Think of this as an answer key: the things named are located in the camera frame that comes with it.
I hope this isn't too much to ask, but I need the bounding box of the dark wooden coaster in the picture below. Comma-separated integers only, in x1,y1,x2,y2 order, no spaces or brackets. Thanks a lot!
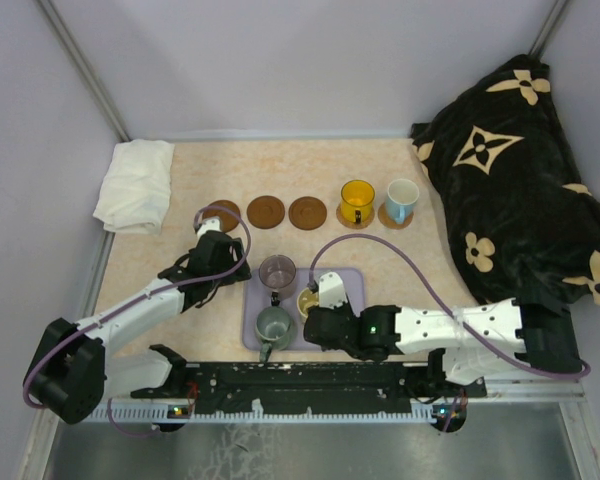
247,195,286,230
289,196,327,231
202,199,241,233

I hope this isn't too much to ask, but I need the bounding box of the cream mug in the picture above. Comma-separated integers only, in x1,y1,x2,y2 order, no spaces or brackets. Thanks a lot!
296,288,319,321

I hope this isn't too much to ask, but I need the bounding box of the purple glass cup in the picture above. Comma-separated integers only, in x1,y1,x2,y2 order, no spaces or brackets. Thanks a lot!
258,254,297,306

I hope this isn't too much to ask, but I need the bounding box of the woven rattan coaster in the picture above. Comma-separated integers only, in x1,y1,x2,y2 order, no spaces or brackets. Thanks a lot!
378,203,414,230
336,205,375,230

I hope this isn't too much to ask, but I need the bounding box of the yellow mug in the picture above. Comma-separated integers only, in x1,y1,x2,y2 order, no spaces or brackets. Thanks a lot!
340,180,375,224

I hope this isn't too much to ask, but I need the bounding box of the light blue mug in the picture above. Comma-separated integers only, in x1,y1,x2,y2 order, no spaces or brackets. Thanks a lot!
384,179,420,225

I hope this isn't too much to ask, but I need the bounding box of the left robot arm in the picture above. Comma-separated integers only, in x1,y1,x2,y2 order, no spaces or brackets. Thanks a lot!
23,230,251,424

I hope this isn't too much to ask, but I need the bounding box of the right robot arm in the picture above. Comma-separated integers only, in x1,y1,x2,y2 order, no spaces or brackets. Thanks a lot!
303,298,590,396

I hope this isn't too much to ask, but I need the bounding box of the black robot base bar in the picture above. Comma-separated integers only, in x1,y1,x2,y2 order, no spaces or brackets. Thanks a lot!
131,362,486,415

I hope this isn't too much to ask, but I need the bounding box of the lavender plastic tray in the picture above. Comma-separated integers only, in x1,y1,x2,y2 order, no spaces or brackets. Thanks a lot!
241,267,366,352

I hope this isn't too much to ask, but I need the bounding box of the grey green mug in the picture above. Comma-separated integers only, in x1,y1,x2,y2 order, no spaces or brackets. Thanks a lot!
255,306,297,363

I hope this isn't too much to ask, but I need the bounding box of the white folded cloth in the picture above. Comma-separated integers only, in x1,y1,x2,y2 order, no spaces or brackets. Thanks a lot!
93,139,175,235

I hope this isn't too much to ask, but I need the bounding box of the black floral blanket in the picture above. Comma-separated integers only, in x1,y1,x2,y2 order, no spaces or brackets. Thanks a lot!
410,54,600,306

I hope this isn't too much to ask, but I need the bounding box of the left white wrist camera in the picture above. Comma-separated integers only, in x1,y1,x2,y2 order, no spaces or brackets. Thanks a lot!
195,216,223,237

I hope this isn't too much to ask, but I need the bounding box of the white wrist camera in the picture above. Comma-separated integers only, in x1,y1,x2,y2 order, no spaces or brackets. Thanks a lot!
195,216,223,237
317,271,350,309

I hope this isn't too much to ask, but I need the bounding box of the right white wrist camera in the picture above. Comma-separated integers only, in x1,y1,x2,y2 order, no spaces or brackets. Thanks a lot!
317,271,350,309

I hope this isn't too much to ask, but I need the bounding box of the aluminium frame rail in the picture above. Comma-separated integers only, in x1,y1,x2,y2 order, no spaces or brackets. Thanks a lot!
39,360,586,425

